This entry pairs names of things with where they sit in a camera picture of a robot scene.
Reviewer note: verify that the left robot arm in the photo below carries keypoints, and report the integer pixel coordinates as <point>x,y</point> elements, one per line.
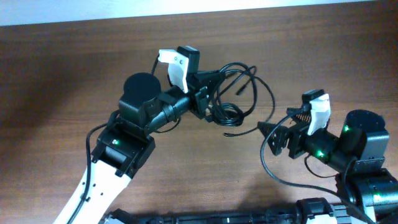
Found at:
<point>125,142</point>

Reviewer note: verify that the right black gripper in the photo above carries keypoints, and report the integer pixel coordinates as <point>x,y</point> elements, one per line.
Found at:
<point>298,133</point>

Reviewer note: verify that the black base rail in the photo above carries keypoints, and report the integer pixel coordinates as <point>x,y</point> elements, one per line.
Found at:
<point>309,210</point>

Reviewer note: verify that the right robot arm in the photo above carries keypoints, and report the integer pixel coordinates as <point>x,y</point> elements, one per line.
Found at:
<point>363,185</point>

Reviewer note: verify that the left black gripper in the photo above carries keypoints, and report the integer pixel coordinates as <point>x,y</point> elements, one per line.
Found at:
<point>201,102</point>

